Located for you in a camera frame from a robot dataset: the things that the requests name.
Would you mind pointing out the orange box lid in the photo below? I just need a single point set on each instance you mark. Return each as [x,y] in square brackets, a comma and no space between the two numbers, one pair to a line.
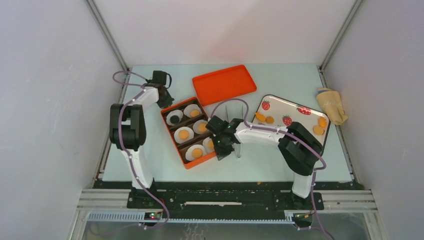
[224,84]

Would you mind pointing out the orange cookie box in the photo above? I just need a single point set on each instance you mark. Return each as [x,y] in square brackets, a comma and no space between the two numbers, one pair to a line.
[188,122]

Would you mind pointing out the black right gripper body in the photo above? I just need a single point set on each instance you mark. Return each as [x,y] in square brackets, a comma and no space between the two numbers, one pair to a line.
[222,149]

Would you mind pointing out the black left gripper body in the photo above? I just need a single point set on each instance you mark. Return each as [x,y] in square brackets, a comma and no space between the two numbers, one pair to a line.
[165,102]

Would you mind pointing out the clear plastic tongs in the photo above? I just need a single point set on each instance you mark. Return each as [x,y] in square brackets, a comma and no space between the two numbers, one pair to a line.
[235,110]

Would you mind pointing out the yellow cloth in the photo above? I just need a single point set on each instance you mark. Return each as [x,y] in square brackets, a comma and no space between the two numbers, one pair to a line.
[331,104]

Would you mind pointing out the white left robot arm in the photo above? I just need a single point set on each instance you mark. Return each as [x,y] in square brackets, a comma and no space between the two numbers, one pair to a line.
[127,127]

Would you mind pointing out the strawberry pattern tray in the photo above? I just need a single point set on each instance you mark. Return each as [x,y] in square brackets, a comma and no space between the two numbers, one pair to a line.
[286,112]

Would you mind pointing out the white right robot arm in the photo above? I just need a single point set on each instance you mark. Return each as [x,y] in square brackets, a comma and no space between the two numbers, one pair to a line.
[298,147]

